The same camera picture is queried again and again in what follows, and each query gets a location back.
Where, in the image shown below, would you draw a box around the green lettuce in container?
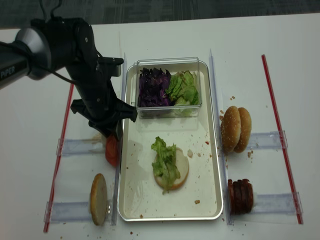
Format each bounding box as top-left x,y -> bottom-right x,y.
165,70 -> 200,106

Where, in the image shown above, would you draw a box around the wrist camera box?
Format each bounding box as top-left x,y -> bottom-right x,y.
98,56 -> 124,77

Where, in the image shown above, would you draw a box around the clear plastic salad container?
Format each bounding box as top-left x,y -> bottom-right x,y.
134,57 -> 202,119

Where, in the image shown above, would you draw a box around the upright bun half left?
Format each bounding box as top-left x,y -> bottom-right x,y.
90,173 -> 108,226

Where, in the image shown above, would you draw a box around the upper right clear holder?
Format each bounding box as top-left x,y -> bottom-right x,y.
246,130 -> 288,150

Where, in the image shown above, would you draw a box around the lower right clear holder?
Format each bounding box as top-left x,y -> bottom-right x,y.
251,192 -> 303,215

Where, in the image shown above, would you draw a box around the lettuce leaf on bun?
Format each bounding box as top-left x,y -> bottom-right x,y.
151,136 -> 181,193

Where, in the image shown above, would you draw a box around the red strip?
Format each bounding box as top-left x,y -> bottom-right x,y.
43,84 -> 74,234
261,54 -> 304,225

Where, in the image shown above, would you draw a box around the left clear vertical rail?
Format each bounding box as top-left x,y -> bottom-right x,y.
110,53 -> 127,226

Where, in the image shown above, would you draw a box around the upper left clear holder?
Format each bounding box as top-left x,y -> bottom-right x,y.
61,138 -> 106,156

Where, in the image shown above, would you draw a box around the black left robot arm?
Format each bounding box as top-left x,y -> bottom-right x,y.
0,17 -> 138,140

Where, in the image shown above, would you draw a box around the bottom bun on tray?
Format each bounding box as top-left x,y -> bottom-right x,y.
154,147 -> 189,191

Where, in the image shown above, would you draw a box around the red tomato slice stack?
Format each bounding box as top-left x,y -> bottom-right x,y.
105,135 -> 118,167

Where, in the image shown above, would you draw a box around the right clear vertical rail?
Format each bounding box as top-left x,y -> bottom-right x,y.
209,49 -> 234,226

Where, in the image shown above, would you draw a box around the sesame bun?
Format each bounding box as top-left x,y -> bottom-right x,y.
233,107 -> 252,153
220,106 -> 241,153

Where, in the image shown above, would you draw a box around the purple cabbage shreds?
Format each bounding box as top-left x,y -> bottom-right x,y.
137,67 -> 173,108

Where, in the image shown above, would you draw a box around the lower left clear holder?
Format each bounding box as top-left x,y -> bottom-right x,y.
43,198 -> 113,222

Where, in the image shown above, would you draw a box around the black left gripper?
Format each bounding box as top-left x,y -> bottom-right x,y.
66,58 -> 138,140

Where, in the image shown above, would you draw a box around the clear holder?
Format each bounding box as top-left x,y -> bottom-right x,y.
61,138 -> 106,156
246,130 -> 288,150
43,198 -> 113,222
251,192 -> 303,215

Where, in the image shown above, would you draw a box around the white metal tray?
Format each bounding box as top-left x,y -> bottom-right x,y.
117,61 -> 223,222

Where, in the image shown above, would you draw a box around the sesame bun rear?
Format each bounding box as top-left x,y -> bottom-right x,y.
233,107 -> 252,153

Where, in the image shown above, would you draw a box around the left red strip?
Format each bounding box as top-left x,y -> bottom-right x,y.
43,84 -> 74,234

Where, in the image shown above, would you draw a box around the clear vertical rail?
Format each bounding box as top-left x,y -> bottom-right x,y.
110,53 -> 127,226
209,49 -> 234,226

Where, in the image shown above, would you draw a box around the meat patty stack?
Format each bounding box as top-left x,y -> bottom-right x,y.
227,178 -> 254,215

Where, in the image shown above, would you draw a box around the right red strip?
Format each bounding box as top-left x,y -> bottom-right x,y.
261,54 -> 304,225

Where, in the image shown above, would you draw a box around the sesame bun front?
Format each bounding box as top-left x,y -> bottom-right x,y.
220,106 -> 241,153

